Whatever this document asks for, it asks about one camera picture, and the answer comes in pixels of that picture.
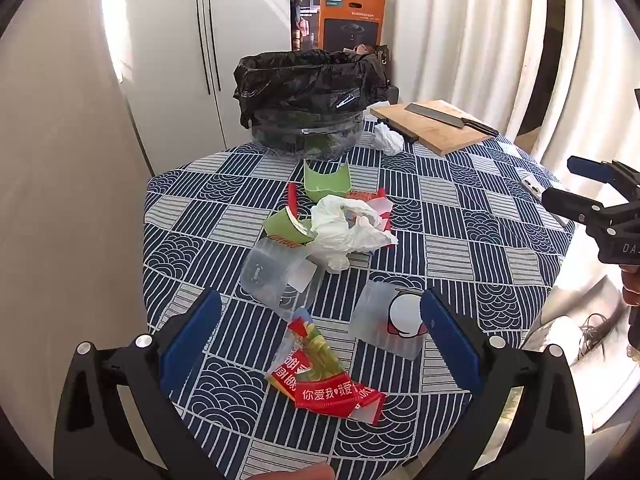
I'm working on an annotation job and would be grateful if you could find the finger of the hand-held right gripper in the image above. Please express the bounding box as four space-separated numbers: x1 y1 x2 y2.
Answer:
542 187 640 227
567 155 640 187

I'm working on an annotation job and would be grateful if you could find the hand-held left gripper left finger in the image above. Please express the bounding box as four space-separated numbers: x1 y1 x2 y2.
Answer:
52 289 226 480

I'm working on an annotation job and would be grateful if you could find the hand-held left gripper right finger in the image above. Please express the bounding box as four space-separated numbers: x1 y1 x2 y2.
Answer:
419 288 587 480

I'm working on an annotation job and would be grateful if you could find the red and white wrapper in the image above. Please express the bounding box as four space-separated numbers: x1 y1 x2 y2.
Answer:
344 188 396 233

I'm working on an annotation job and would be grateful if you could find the white tissue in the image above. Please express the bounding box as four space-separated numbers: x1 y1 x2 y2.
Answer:
372 122 405 156

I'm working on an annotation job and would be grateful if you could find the green paper cup piece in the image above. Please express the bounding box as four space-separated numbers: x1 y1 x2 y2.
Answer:
302 158 351 200
263 207 315 249

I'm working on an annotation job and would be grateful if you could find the clear plastic trash bin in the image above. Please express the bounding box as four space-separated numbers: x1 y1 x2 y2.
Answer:
250 107 366 159

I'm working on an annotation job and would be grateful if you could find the bin with black bag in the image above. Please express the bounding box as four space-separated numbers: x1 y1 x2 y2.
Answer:
233 49 392 128

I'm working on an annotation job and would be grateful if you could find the person's right hand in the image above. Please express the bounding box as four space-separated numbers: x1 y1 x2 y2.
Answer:
621 265 640 307

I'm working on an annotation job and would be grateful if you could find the person's left hand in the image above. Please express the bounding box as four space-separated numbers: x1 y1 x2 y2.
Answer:
265 461 336 480

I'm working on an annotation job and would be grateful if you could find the white smartphone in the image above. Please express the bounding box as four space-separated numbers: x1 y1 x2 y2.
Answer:
519 173 546 199

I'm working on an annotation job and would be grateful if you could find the clear plastic cup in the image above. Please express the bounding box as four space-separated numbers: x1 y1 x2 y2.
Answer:
239 236 319 312

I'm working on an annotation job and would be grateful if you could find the blue patterned tablecloth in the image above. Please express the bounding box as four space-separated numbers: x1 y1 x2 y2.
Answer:
141 114 577 480

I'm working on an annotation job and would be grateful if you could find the red and gold wrapper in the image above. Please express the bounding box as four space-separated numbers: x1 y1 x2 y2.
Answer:
264 307 387 424

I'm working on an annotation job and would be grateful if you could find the wooden cutting board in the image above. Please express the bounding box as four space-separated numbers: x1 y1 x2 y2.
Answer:
369 99 494 156

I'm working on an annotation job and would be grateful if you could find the white crumpled plastic bag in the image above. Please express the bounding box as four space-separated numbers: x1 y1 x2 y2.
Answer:
309 194 399 274

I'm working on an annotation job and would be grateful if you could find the steel cleaver knife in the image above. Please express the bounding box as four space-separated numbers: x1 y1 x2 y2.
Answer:
403 102 500 138

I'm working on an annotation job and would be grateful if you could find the white curtain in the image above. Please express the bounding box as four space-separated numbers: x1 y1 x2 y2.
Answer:
394 0 640 431

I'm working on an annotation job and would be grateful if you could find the brown handbag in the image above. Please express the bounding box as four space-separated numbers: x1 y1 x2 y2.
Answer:
350 44 392 87

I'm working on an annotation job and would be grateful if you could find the orange cardboard box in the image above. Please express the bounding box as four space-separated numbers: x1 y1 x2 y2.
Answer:
289 0 387 52

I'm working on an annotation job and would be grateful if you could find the white wardrobe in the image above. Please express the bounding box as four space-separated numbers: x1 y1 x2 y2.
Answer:
100 0 302 177

